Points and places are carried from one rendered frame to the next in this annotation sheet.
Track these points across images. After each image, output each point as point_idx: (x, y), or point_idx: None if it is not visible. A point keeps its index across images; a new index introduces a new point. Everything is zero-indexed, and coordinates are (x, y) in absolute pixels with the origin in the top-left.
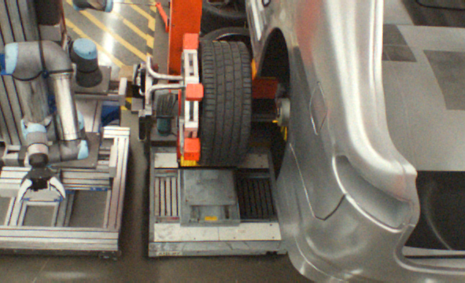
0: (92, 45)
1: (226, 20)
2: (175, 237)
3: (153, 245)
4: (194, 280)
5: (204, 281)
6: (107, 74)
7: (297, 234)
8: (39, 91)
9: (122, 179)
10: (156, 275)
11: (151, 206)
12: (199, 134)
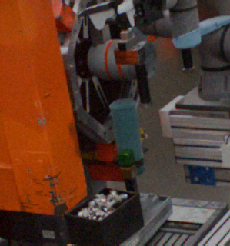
0: (202, 21)
1: None
2: (185, 210)
3: (220, 205)
4: (188, 198)
5: (177, 197)
6: (189, 94)
7: None
8: None
9: (224, 219)
10: None
11: (195, 237)
12: (98, 120)
